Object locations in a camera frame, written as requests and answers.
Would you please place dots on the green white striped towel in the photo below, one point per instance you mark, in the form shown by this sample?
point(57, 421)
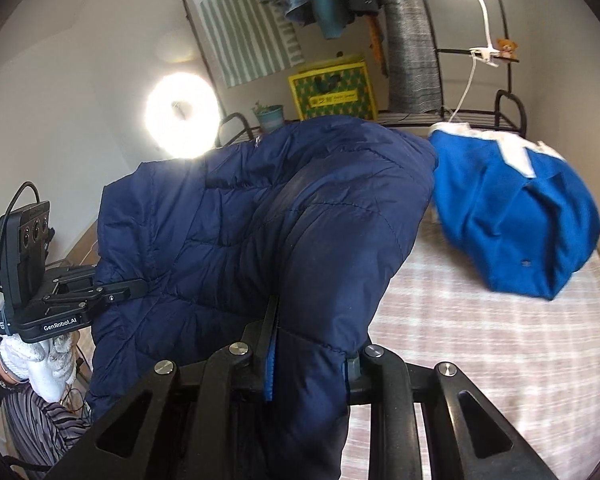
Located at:
point(245, 35)

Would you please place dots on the yellow patterned storage box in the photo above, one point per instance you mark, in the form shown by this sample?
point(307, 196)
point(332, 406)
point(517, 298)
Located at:
point(330, 95)

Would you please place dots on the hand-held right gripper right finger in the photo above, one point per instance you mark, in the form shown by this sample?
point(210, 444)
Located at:
point(375, 375)

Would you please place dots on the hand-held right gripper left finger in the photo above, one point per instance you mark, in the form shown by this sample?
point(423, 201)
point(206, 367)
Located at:
point(271, 365)

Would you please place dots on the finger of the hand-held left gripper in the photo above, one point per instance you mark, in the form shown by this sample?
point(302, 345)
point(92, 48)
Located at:
point(75, 272)
point(125, 290)

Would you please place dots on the orange hanging cloth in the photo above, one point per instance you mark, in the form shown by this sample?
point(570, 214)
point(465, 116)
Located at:
point(375, 40)

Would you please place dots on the potted plant in teal pot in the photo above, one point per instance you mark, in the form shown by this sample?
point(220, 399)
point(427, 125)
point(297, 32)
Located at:
point(271, 120)

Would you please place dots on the person's left hand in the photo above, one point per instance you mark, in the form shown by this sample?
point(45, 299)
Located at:
point(40, 360)

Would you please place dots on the grey plaid garment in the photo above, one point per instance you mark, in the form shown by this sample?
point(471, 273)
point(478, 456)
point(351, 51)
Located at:
point(410, 60)

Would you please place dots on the person's striped clothing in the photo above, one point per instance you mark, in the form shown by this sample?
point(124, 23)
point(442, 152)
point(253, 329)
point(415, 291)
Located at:
point(40, 425)

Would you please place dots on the teal shirt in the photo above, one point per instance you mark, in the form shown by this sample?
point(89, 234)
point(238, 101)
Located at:
point(330, 10)

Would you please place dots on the blue sweater with white trim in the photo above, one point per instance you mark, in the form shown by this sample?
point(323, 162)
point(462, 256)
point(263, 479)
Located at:
point(505, 220)

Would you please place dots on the navy puffer jacket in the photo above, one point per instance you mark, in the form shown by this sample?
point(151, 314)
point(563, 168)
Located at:
point(260, 210)

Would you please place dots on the small teddy bear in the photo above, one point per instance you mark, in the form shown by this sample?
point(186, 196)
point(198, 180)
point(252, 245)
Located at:
point(506, 47)

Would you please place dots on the black metal clothes rack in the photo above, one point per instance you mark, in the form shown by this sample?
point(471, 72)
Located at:
point(415, 119)

